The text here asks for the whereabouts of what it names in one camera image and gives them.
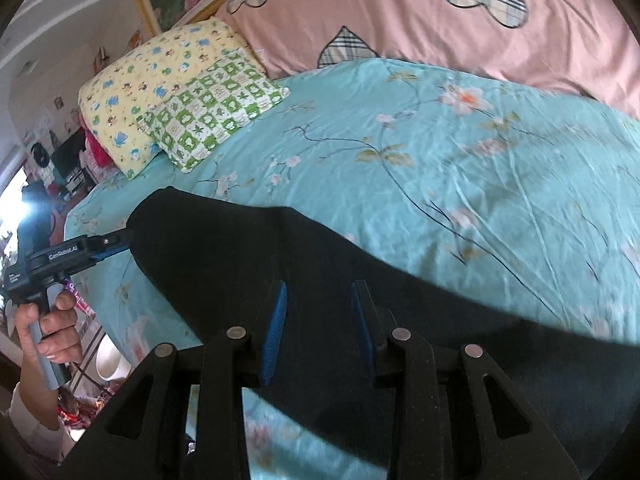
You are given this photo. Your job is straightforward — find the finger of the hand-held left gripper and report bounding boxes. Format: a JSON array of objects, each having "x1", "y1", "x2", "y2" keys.
[{"x1": 87, "y1": 229, "x2": 135, "y2": 263}]

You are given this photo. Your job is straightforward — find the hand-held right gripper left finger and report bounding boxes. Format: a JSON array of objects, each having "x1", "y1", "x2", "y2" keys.
[{"x1": 56, "y1": 280, "x2": 289, "y2": 480}]

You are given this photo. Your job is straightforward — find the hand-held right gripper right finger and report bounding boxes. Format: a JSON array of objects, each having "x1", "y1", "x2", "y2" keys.
[{"x1": 350, "y1": 281, "x2": 583, "y2": 480}]

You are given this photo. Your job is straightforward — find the black pants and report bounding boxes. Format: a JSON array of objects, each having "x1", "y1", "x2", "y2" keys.
[{"x1": 126, "y1": 186, "x2": 640, "y2": 480}]

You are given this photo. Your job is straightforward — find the person's left forearm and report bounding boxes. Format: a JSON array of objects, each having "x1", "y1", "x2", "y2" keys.
[{"x1": 9, "y1": 325, "x2": 68, "y2": 461}]

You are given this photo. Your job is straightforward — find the person's left hand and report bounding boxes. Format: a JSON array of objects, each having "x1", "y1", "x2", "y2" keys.
[{"x1": 14, "y1": 292, "x2": 83, "y2": 365}]

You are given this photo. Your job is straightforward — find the red cloth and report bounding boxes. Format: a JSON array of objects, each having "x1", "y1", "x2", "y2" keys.
[{"x1": 82, "y1": 130, "x2": 121, "y2": 171}]

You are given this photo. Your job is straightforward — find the black television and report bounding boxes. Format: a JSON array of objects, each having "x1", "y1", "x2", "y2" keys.
[{"x1": 50, "y1": 129, "x2": 88, "y2": 177}]

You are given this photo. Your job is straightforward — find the yellow printed pillow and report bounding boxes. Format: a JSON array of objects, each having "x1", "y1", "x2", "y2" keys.
[{"x1": 78, "y1": 17, "x2": 266, "y2": 181}]

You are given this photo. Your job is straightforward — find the green checked pillow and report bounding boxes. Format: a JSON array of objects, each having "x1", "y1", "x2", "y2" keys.
[{"x1": 137, "y1": 50, "x2": 291, "y2": 174}]

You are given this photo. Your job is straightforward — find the turquoise floral bed sheet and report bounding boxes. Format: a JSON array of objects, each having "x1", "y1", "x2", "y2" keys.
[{"x1": 64, "y1": 57, "x2": 640, "y2": 480}]

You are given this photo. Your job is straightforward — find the pink quilt with plaid hearts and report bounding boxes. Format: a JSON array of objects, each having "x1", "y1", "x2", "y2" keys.
[{"x1": 215, "y1": 0, "x2": 640, "y2": 121}]

